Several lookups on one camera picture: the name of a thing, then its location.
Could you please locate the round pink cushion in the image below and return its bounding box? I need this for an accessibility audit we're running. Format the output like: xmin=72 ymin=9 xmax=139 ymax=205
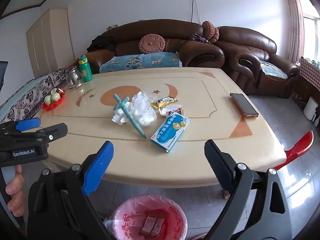
xmin=138 ymin=34 xmax=165 ymax=54
xmin=202 ymin=21 xmax=220 ymax=43

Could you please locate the white appliance on floor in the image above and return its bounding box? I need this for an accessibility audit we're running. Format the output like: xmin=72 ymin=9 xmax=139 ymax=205
xmin=303 ymin=97 xmax=319 ymax=127

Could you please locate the purple QQ candy bag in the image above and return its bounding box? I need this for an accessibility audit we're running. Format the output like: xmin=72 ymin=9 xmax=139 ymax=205
xmin=140 ymin=215 xmax=165 ymax=237

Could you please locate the playing card box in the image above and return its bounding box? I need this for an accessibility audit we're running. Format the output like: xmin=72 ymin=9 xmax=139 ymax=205
xmin=159 ymin=103 xmax=183 ymax=118

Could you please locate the brown leather armchair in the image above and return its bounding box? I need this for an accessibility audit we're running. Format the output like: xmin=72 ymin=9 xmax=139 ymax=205
xmin=215 ymin=26 xmax=299 ymax=98

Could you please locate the yellow snack wrapper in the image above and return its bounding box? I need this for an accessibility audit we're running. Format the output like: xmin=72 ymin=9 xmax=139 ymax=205
xmin=151 ymin=96 xmax=178 ymax=109

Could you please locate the purple item on sofa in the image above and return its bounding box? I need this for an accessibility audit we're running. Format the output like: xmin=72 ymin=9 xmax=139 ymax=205
xmin=189 ymin=33 xmax=209 ymax=43

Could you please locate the red plastic stool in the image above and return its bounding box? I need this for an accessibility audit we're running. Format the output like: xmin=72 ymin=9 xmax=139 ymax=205
xmin=274 ymin=131 xmax=314 ymax=171

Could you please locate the pink-lined trash bin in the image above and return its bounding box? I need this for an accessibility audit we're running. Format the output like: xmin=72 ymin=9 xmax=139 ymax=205
xmin=104 ymin=194 xmax=188 ymax=239

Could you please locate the green ceramic teacup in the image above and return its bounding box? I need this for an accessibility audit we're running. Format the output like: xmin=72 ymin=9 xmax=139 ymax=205
xmin=50 ymin=88 xmax=61 ymax=103
xmin=44 ymin=95 xmax=52 ymax=106

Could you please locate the black white patterned bench cover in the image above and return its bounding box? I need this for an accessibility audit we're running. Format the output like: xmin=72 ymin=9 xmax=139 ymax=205
xmin=1 ymin=68 xmax=66 ymax=123

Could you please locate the person's left hand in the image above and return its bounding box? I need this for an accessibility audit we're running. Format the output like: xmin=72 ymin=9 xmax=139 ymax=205
xmin=5 ymin=165 xmax=25 ymax=217

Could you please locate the blue patterned sofa cover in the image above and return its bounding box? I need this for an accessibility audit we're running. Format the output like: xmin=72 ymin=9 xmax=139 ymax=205
xmin=99 ymin=52 xmax=182 ymax=73

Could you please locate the teal toy sword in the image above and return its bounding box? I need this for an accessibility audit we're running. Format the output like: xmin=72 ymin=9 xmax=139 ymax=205
xmin=113 ymin=93 xmax=146 ymax=139

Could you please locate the blue armchair seat cover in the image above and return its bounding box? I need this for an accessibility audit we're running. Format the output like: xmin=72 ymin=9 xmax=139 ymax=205
xmin=260 ymin=61 xmax=287 ymax=80

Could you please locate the pink curtain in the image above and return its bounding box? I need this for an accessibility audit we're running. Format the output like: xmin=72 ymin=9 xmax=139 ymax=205
xmin=289 ymin=0 xmax=304 ymax=63

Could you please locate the cream cabinet door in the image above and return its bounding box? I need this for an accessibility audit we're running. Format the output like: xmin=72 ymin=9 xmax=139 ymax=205
xmin=26 ymin=8 xmax=75 ymax=78

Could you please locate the white tissue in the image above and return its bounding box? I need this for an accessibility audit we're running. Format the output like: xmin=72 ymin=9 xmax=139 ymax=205
xmin=112 ymin=108 xmax=129 ymax=125

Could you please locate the brown leather long sofa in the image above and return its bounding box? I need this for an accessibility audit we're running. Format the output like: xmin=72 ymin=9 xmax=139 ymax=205
xmin=86 ymin=19 xmax=225 ymax=74

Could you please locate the hanging black cable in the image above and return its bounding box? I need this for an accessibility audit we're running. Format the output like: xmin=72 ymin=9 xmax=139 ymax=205
xmin=190 ymin=0 xmax=202 ymax=25

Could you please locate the clear plastic bag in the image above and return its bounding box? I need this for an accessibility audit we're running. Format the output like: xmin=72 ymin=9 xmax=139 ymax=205
xmin=125 ymin=91 xmax=157 ymax=127

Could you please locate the cream coffee table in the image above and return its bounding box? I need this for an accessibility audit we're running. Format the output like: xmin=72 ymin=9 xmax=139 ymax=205
xmin=30 ymin=67 xmax=287 ymax=201

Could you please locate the blue cartoon medicine box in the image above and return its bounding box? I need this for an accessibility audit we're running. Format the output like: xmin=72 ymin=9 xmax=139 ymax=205
xmin=150 ymin=113 xmax=190 ymax=152

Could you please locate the clear glass jar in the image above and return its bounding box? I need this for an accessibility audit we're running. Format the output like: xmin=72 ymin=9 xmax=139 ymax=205
xmin=66 ymin=66 xmax=82 ymax=89

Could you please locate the green kids water bottle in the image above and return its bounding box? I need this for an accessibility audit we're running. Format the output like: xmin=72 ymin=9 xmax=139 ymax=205
xmin=78 ymin=55 xmax=92 ymax=82

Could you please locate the smartphone in red case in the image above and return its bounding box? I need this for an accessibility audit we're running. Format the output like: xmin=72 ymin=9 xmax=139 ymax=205
xmin=229 ymin=93 xmax=259 ymax=118

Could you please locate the checkered tablecloth side table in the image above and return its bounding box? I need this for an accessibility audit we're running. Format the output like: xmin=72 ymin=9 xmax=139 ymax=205
xmin=291 ymin=57 xmax=319 ymax=104

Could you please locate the red tray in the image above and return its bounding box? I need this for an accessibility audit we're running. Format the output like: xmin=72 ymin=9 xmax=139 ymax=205
xmin=42 ymin=88 xmax=65 ymax=111

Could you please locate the black clothing on sofa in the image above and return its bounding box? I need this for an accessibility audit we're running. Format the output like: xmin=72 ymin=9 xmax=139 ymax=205
xmin=87 ymin=35 xmax=116 ymax=53

